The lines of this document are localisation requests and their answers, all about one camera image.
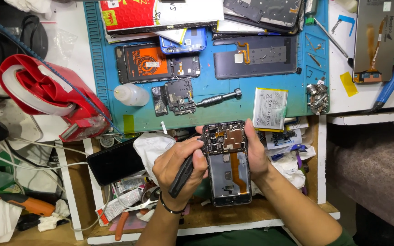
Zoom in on black metal screwdriver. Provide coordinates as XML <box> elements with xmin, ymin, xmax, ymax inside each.
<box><xmin>196</xmin><ymin>88</ymin><xmax>242</xmax><ymax>108</ymax></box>

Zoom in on black phone board cover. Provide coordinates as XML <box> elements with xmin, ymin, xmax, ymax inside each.
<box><xmin>164</xmin><ymin>78</ymin><xmax>197</xmax><ymax>115</ymax></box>

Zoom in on clear plastic bag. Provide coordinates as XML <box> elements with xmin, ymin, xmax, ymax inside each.
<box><xmin>47</xmin><ymin>27</ymin><xmax>78</xmax><ymax>66</ymax></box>

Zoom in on pile of small metal parts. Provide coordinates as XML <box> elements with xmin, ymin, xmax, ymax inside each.
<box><xmin>306</xmin><ymin>81</ymin><xmax>329</xmax><ymax>115</ymax></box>

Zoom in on small white crumpled tissue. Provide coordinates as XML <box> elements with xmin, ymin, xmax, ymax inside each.
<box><xmin>38</xmin><ymin>199</ymin><xmax>71</xmax><ymax>233</ymax></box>

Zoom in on clear squeeze bottle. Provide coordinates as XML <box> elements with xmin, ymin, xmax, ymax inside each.
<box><xmin>107</xmin><ymin>83</ymin><xmax>150</xmax><ymax>107</ymax></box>

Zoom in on orange handled pliers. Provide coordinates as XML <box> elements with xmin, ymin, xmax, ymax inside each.
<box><xmin>114</xmin><ymin>211</ymin><xmax>130</xmax><ymax>242</ymax></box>

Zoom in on black wrist band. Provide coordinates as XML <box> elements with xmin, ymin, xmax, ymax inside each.
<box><xmin>159</xmin><ymin>191</ymin><xmax>187</xmax><ymax>215</ymax></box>

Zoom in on orange handled cutter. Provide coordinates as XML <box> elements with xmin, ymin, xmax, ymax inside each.
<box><xmin>0</xmin><ymin>193</ymin><xmax>57</xmax><ymax>217</ymax></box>

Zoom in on yellow green sticker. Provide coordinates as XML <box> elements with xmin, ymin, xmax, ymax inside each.
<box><xmin>122</xmin><ymin>114</ymin><xmax>135</xmax><ymax>134</ymax></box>

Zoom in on black phone with orange battery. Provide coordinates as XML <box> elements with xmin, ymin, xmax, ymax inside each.
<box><xmin>115</xmin><ymin>43</ymin><xmax>201</xmax><ymax>85</ymax></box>

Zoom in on blue handled tool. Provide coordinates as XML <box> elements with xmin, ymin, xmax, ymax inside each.
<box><xmin>369</xmin><ymin>38</ymin><xmax>394</xmax><ymax>114</ymax></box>

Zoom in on white wooden drawer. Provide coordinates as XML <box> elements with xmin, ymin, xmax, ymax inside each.
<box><xmin>55</xmin><ymin>114</ymin><xmax>341</xmax><ymax>245</ymax></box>

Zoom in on person's left hand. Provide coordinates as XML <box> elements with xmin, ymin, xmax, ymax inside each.
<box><xmin>152</xmin><ymin>135</ymin><xmax>209</xmax><ymax>212</ymax></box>

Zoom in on black phone with dark screen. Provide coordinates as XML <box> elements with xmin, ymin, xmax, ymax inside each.
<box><xmin>86</xmin><ymin>138</ymin><xmax>147</xmax><ymax>187</ymax></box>

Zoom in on silver phone battery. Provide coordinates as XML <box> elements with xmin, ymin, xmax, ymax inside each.
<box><xmin>252</xmin><ymin>87</ymin><xmax>289</xmax><ymax>133</ymax></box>

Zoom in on black foil piece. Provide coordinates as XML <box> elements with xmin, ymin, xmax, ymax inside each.
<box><xmin>151</xmin><ymin>85</ymin><xmax>169</xmax><ymax>117</ymax></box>

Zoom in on white cable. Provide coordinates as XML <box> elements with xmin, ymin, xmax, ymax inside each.
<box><xmin>0</xmin><ymin>136</ymin><xmax>113</xmax><ymax>233</ymax></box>

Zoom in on grey replacement phone display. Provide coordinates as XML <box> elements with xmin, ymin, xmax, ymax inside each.
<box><xmin>352</xmin><ymin>0</ymin><xmax>394</xmax><ymax>84</ymax></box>

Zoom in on blue phone back cover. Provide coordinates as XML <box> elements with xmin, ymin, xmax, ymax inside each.
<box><xmin>159</xmin><ymin>27</ymin><xmax>207</xmax><ymax>55</ymax></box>

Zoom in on white crumpled cloth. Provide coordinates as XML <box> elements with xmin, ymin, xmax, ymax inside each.
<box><xmin>133</xmin><ymin>132</ymin><xmax>177</xmax><ymax>186</ymax></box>

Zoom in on blue beaded cord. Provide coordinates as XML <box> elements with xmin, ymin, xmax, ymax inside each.
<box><xmin>0</xmin><ymin>8</ymin><xmax>125</xmax><ymax>136</ymax></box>

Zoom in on person's right hand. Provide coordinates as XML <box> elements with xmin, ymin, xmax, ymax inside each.
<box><xmin>244</xmin><ymin>118</ymin><xmax>273</xmax><ymax>184</ymax></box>

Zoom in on purple handled tool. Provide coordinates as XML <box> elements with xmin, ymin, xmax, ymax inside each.
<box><xmin>272</xmin><ymin>143</ymin><xmax>310</xmax><ymax>196</ymax></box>

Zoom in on white glue tube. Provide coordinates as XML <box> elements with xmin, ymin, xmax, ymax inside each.
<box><xmin>95</xmin><ymin>187</ymin><xmax>143</xmax><ymax>226</ymax></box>

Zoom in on black prying tool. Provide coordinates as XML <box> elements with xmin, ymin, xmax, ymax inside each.
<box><xmin>168</xmin><ymin>136</ymin><xmax>205</xmax><ymax>199</ymax></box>

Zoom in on dark grey phone back cover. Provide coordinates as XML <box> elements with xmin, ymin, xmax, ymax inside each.
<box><xmin>213</xmin><ymin>35</ymin><xmax>299</xmax><ymax>80</ymax></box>

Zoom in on white printed paper label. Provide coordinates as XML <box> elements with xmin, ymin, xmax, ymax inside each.
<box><xmin>265</xmin><ymin>128</ymin><xmax>303</xmax><ymax>151</ymax></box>

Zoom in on green capped bottle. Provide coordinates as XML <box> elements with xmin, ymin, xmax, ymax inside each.
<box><xmin>304</xmin><ymin>0</ymin><xmax>319</xmax><ymax>25</ymax></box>

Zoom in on red tape dispenser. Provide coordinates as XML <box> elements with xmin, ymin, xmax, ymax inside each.
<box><xmin>0</xmin><ymin>54</ymin><xmax>112</xmax><ymax>143</ymax></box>

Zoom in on blue sticker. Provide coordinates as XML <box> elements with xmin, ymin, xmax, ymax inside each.
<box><xmin>331</xmin><ymin>14</ymin><xmax>356</xmax><ymax>37</ymax></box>

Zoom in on thin metal spudger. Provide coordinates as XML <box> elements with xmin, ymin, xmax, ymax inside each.
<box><xmin>313</xmin><ymin>17</ymin><xmax>354</xmax><ymax>68</ymax></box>

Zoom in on red bubble mailer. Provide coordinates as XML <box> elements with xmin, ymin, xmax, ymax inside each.
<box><xmin>99</xmin><ymin>0</ymin><xmax>225</xmax><ymax>35</ymax></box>

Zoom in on metal scissors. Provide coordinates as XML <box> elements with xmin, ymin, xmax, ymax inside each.
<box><xmin>122</xmin><ymin>186</ymin><xmax>162</xmax><ymax>214</ymax></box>

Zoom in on stack of phone screens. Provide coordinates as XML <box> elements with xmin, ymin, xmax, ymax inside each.
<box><xmin>214</xmin><ymin>0</ymin><xmax>305</xmax><ymax>36</ymax></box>

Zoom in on person's green shirt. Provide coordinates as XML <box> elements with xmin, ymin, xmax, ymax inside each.
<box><xmin>176</xmin><ymin>227</ymin><xmax>358</xmax><ymax>246</ymax></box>

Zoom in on black cables bundle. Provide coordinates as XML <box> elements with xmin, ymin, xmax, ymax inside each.
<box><xmin>0</xmin><ymin>6</ymin><xmax>49</xmax><ymax>100</ymax></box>

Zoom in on blue silicone repair mat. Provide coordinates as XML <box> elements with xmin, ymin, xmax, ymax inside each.
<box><xmin>83</xmin><ymin>0</ymin><xmax>330</xmax><ymax>135</ymax></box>

